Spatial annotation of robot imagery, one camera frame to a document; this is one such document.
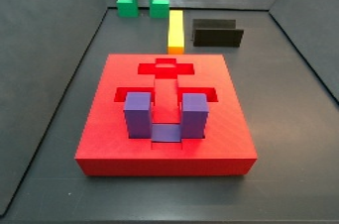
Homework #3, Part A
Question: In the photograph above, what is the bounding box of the red slotted base block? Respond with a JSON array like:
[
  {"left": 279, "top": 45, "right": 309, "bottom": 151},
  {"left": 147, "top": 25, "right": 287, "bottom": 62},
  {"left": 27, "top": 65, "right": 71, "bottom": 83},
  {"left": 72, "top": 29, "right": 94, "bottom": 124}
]
[{"left": 76, "top": 55, "right": 257, "bottom": 176}]

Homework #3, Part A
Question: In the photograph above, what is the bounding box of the green stepped block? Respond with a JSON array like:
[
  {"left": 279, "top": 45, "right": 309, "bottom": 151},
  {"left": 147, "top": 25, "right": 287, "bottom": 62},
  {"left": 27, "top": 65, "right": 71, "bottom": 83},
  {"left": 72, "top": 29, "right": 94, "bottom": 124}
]
[{"left": 116, "top": 0, "right": 170, "bottom": 18}]

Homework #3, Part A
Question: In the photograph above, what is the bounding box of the purple U-shaped block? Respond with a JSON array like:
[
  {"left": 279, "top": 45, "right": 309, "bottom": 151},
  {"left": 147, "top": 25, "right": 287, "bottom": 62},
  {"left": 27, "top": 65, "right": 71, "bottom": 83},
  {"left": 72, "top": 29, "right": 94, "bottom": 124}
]
[{"left": 123, "top": 92, "right": 210, "bottom": 143}]

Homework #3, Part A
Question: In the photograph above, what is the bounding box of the yellow long bar block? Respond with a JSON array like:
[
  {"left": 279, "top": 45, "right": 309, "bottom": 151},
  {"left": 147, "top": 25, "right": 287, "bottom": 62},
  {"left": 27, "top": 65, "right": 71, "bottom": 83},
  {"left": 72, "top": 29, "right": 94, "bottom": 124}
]
[{"left": 167, "top": 10, "right": 185, "bottom": 55}]

